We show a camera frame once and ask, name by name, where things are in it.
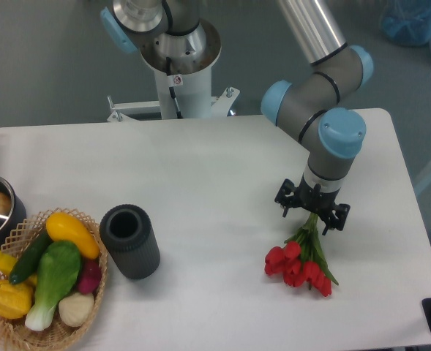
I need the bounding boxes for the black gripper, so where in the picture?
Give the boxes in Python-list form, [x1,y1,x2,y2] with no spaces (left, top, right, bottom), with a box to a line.
[274,171,350,235]

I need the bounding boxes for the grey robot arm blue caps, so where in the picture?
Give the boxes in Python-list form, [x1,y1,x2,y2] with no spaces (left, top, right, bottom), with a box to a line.
[100,1,373,230]

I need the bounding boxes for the red tulip bouquet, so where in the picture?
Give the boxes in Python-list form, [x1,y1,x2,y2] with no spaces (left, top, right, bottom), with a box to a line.
[264,213,339,297]

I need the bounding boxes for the dark grey ribbed vase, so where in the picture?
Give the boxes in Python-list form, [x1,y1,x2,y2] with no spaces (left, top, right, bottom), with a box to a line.
[100,204,160,279]

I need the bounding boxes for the blue plastic bag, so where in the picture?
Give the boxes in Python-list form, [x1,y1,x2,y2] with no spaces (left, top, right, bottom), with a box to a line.
[379,1,431,53]

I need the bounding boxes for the purple radish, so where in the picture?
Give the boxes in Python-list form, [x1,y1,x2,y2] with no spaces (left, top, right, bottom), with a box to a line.
[76,260,102,295]

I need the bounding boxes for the yellow squash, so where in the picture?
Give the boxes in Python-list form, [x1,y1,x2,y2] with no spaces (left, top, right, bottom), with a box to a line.
[45,212,100,260]

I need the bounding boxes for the white garlic bulb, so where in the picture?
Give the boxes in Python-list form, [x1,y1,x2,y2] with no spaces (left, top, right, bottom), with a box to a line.
[59,292,94,328]

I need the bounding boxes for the green bok choy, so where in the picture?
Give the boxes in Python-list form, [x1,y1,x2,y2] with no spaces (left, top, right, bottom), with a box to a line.
[25,241,81,332]

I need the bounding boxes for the green cucumber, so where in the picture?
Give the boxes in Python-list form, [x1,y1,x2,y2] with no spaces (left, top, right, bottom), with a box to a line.
[9,230,53,284]

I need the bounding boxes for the small yellow gourd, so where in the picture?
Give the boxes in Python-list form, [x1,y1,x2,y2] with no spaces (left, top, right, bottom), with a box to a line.
[0,249,37,287]

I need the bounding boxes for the yellow bell pepper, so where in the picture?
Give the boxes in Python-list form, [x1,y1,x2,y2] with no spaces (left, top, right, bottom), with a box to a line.
[0,279,33,320]

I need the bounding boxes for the woven wicker basket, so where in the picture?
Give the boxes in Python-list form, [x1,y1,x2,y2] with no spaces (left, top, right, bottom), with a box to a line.
[0,208,108,350]

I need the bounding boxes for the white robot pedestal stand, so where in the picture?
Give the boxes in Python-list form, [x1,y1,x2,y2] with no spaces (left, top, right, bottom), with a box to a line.
[108,19,240,121]

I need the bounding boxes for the black cable on pedestal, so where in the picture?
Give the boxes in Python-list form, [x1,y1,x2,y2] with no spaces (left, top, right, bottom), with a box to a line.
[165,56,184,119]

